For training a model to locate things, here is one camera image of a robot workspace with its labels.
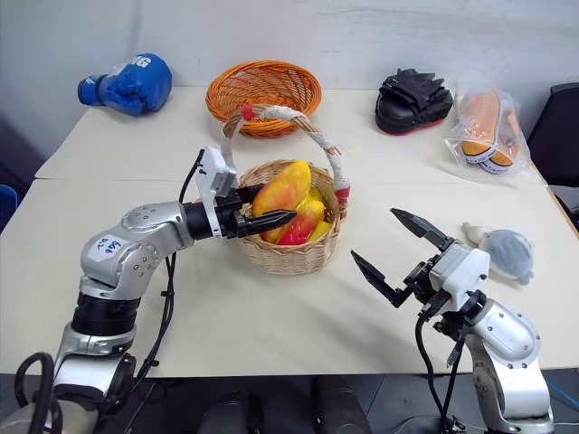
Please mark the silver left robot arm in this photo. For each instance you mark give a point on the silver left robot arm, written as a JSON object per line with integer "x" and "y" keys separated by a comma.
{"x": 135, "y": 253}

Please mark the blue boxing glove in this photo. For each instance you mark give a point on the blue boxing glove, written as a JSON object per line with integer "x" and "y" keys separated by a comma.
{"x": 135, "y": 86}

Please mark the bagged orange item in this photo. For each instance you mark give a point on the bagged orange item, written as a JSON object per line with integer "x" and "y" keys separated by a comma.
{"x": 527, "y": 144}

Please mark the yellow toy fruit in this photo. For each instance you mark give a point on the yellow toy fruit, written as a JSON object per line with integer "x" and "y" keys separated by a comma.
{"x": 314, "y": 196}
{"x": 321, "y": 229}

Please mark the large yellow red mango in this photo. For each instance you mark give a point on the large yellow red mango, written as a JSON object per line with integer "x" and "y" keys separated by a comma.
{"x": 285, "y": 185}

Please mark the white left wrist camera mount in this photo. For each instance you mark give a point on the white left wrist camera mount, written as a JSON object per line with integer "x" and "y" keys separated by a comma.
{"x": 217, "y": 174}

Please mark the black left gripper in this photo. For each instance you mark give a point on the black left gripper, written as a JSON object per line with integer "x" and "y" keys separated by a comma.
{"x": 233, "y": 219}

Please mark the blue bin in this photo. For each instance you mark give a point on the blue bin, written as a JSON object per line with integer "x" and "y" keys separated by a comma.
{"x": 6, "y": 208}

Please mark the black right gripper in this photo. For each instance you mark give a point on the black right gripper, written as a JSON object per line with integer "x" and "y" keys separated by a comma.
{"x": 423, "y": 282}

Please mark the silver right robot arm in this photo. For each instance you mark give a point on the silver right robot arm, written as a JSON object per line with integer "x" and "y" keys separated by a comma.
{"x": 506, "y": 339}

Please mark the grey plush toy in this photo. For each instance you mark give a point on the grey plush toy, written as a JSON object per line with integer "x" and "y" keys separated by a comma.
{"x": 509, "y": 253}

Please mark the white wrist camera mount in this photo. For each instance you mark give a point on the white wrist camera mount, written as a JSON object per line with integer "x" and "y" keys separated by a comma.
{"x": 461, "y": 271}
{"x": 217, "y": 174}

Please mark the black chair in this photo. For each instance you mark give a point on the black chair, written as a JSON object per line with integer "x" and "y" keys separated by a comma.
{"x": 558, "y": 131}

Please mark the orange wicker bowl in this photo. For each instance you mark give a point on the orange wicker bowl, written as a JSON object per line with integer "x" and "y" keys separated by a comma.
{"x": 267, "y": 86}

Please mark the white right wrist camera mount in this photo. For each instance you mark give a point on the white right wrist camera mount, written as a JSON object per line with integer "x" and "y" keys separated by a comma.
{"x": 461, "y": 271}

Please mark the black red boxing focus pad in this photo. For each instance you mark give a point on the black red boxing focus pad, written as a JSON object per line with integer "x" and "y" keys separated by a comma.
{"x": 407, "y": 115}

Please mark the orange shoe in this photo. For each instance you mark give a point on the orange shoe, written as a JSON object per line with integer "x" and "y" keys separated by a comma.
{"x": 509, "y": 140}
{"x": 479, "y": 122}

